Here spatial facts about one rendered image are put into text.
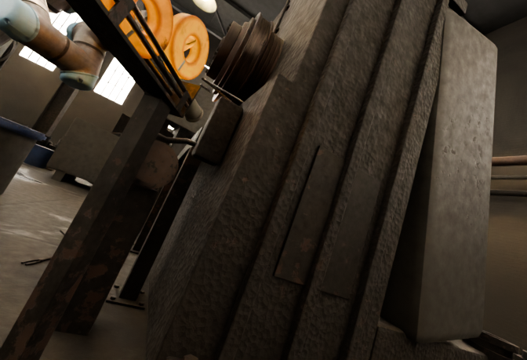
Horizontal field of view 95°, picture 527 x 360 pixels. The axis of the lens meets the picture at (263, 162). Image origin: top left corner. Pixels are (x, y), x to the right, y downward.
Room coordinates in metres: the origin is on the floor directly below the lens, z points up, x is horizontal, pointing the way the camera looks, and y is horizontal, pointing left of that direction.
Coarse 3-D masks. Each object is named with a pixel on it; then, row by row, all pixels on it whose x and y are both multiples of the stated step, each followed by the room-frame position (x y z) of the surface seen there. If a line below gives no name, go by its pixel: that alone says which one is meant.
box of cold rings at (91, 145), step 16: (80, 128) 2.85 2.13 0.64; (96, 128) 2.91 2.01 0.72; (64, 144) 2.83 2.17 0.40; (80, 144) 2.88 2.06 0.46; (96, 144) 2.94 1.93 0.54; (112, 144) 3.01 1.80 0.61; (64, 160) 2.86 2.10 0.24; (80, 160) 2.92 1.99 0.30; (96, 160) 2.98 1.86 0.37; (64, 176) 2.96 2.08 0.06; (80, 176) 2.95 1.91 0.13; (96, 176) 3.02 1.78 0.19
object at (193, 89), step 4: (176, 84) 0.65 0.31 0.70; (184, 84) 0.64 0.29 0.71; (188, 84) 0.64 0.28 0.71; (192, 84) 0.64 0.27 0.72; (188, 88) 0.64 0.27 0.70; (192, 88) 0.63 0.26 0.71; (196, 88) 0.63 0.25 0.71; (200, 88) 0.63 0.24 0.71; (180, 92) 0.64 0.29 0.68; (188, 92) 0.63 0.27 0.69; (192, 92) 0.63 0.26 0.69; (196, 92) 0.63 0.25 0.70; (172, 96) 0.64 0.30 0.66; (176, 96) 0.64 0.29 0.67; (192, 96) 0.63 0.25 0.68; (176, 100) 0.63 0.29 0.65; (192, 100) 0.63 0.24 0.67; (184, 108) 0.62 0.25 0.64; (184, 112) 0.62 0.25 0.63
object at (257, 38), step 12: (264, 24) 0.90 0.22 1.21; (252, 36) 0.86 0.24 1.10; (264, 36) 0.88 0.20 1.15; (252, 48) 0.88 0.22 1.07; (240, 60) 0.89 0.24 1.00; (252, 60) 0.90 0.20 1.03; (240, 72) 0.92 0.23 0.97; (228, 84) 0.97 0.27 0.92; (240, 84) 0.96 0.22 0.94; (216, 96) 1.04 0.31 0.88; (228, 96) 1.03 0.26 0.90
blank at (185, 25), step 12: (180, 24) 0.49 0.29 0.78; (192, 24) 0.52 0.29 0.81; (204, 24) 0.55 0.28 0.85; (180, 36) 0.51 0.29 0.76; (192, 36) 0.55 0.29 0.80; (204, 36) 0.57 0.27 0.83; (168, 48) 0.51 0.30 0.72; (180, 48) 0.53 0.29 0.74; (192, 48) 0.59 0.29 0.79; (204, 48) 0.59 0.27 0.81; (180, 60) 0.55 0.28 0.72; (192, 60) 0.59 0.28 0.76; (204, 60) 0.62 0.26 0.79; (180, 72) 0.57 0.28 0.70; (192, 72) 0.60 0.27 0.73
